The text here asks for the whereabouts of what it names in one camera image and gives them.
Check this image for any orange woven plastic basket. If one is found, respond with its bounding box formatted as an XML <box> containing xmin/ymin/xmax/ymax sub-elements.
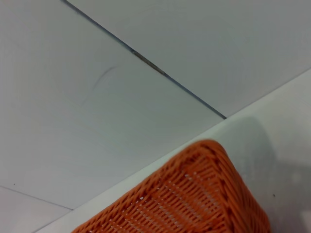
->
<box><xmin>71</xmin><ymin>138</ymin><xmax>271</xmax><ymax>233</ymax></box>

